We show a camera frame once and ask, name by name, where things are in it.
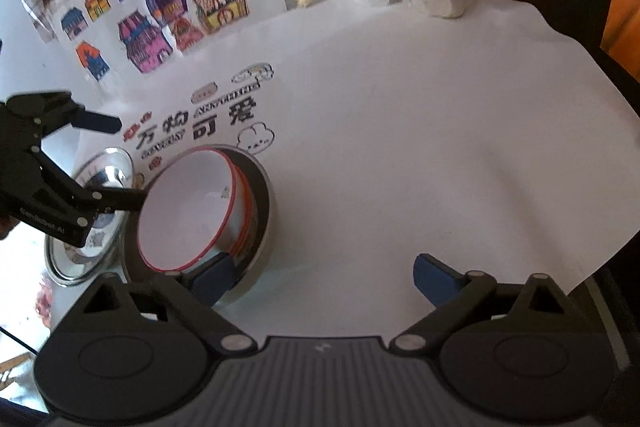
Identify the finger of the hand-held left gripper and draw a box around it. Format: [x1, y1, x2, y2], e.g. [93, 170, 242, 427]
[14, 147, 152, 249]
[6, 91, 123, 141]

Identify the white bowl with red rim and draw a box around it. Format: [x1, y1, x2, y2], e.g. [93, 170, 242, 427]
[135, 146, 261, 273]

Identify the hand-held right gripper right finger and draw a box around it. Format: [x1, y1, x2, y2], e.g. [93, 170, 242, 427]
[391, 253, 572, 353]

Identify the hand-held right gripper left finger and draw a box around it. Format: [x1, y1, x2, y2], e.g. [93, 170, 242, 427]
[81, 252, 254, 353]

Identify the orange object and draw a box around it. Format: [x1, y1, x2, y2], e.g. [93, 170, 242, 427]
[602, 0, 640, 84]

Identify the stainless steel plate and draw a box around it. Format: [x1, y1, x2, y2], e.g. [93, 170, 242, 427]
[45, 146, 137, 288]

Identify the thin black cable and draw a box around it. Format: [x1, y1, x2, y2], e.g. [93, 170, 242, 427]
[0, 325, 42, 356]

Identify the white printed table sheet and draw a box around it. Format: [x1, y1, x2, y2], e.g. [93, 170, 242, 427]
[0, 0, 640, 348]

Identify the stainless steel bowl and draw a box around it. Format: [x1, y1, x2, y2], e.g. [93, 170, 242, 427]
[119, 143, 277, 308]

